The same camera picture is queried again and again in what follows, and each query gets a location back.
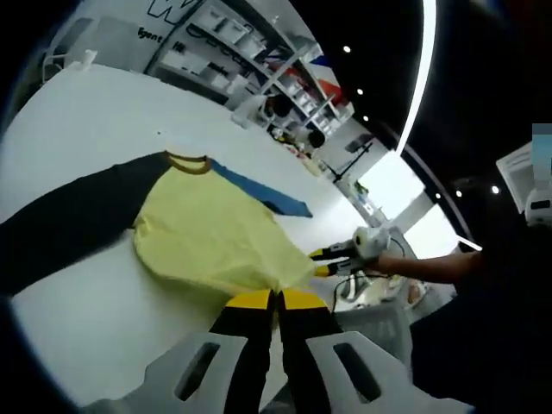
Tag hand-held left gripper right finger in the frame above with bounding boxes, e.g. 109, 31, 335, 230
278, 289, 471, 414

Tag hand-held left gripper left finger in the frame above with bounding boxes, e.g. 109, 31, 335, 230
81, 288, 278, 414

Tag yellow blue grey garment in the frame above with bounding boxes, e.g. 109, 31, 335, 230
0, 150, 319, 299

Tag white mesh office chair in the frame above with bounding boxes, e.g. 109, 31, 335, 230
334, 301, 417, 373

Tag black tripod stand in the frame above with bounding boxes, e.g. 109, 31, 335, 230
330, 133, 374, 183

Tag pile of small colourful items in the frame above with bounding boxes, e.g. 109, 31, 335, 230
274, 128, 325, 174

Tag person's own body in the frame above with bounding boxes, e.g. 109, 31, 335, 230
409, 206, 552, 414

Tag white hanging sign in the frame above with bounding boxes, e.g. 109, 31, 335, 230
495, 144, 535, 212

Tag white chest device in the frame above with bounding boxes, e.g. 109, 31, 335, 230
524, 189, 552, 226

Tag white ceiling light strip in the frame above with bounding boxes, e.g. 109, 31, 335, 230
395, 0, 437, 157

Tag round ceiling spotlights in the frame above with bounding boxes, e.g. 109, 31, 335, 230
342, 45, 501, 195

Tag grey metal shelf unit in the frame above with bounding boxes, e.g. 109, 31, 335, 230
146, 0, 357, 130

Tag row of white storage bins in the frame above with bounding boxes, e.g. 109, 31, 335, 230
202, 6, 342, 126

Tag black cable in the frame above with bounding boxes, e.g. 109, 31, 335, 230
330, 241, 409, 312

